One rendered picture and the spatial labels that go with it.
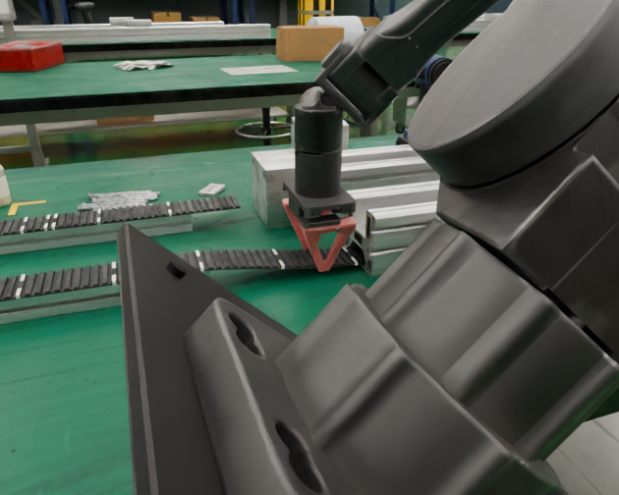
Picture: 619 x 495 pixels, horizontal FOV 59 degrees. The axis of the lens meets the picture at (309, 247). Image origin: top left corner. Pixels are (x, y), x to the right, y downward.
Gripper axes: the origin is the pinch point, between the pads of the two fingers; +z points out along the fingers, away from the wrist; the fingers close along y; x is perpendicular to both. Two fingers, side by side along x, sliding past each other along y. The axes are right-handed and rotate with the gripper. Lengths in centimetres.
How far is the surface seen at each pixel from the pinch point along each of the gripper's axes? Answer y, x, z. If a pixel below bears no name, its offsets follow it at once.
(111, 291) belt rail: -2.3, 25.7, -0.4
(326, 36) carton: 204, -74, -7
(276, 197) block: 13.7, 1.8, -3.2
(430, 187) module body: 2.3, -17.4, -6.9
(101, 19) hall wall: 1045, 49, 38
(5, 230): 17.1, 39.4, -1.5
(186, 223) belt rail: 17.4, 15.1, 0.8
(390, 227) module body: -4.2, -8.3, -4.8
